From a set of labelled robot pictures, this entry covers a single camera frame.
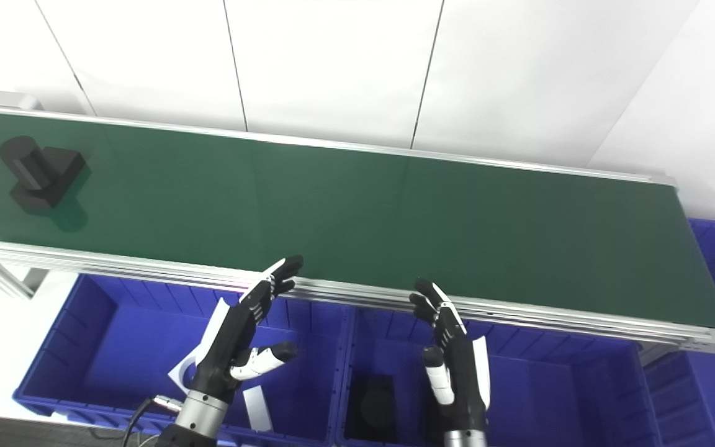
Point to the green conveyor belt aluminium frame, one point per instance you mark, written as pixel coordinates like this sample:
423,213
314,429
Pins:
364,211

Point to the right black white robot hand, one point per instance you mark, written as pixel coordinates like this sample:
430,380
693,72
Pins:
463,379

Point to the black cylinder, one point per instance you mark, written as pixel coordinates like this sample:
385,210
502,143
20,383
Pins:
38,177
370,410

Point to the white square part with hole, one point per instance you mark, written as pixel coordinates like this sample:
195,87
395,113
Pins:
182,374

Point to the grey conveyor end housing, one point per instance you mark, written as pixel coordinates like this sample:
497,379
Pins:
4,99

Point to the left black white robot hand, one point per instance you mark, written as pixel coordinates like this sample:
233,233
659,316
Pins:
227,347

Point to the white flat rectangular part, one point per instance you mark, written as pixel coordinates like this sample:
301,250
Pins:
258,410

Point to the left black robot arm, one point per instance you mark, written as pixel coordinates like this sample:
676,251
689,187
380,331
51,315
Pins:
199,416

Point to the aluminium conveyor support leg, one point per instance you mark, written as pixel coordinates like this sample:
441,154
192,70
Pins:
661,355
19,279

